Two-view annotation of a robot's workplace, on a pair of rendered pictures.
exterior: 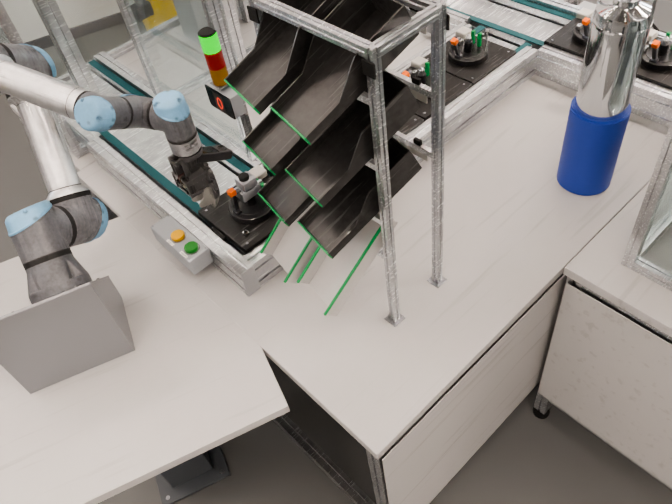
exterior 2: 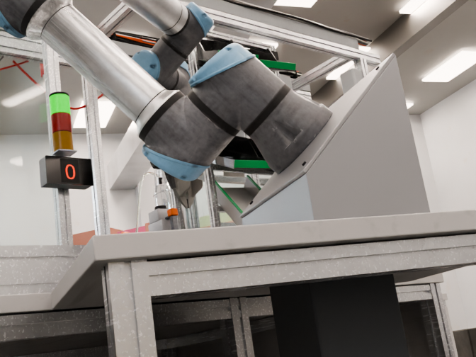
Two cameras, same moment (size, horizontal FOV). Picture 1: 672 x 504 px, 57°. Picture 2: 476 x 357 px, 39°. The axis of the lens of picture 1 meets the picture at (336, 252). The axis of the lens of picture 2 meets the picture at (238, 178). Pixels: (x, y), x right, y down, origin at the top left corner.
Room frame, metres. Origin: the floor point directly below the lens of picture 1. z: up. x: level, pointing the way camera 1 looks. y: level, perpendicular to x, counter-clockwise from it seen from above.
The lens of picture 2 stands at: (1.30, 1.86, 0.71)
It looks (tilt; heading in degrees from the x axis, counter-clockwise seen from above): 15 degrees up; 264
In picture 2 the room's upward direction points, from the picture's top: 8 degrees counter-clockwise
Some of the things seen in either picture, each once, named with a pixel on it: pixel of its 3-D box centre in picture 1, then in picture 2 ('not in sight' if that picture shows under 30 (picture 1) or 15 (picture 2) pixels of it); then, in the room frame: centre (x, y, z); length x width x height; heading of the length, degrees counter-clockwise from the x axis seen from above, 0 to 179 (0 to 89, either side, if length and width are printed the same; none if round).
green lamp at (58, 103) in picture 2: (209, 41); (59, 106); (1.56, 0.23, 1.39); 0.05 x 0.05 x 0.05
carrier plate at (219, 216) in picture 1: (253, 209); not in sight; (1.34, 0.22, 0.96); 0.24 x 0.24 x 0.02; 36
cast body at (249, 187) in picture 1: (248, 182); (159, 221); (1.34, 0.21, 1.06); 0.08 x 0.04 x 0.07; 126
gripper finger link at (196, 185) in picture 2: (207, 200); (195, 188); (1.25, 0.31, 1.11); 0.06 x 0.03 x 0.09; 126
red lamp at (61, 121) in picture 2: (214, 58); (61, 125); (1.56, 0.23, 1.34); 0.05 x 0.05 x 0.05
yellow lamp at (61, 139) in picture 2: (219, 73); (62, 143); (1.56, 0.23, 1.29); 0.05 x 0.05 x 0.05
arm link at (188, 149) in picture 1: (185, 143); not in sight; (1.26, 0.32, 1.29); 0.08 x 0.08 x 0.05
